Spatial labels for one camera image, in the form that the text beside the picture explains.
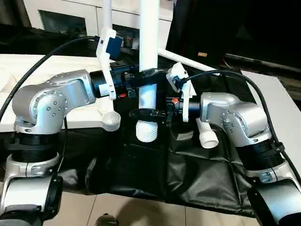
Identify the white plastic table leg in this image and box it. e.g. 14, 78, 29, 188
195, 117, 220, 150
135, 0, 161, 142
101, 0, 113, 39
157, 47, 222, 77

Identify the white plastic table top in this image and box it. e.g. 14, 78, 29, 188
0, 54, 122, 133

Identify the black mat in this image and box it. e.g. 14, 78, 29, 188
0, 24, 301, 217

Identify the white sideboard with glass doors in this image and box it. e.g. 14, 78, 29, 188
23, 0, 174, 51

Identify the black cabinet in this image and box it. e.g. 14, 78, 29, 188
167, 0, 301, 69

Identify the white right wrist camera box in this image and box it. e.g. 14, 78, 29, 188
166, 62, 197, 123

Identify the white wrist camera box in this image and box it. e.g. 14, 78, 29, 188
166, 62, 197, 123
95, 28, 126, 101

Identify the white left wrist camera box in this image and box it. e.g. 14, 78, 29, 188
95, 28, 126, 101

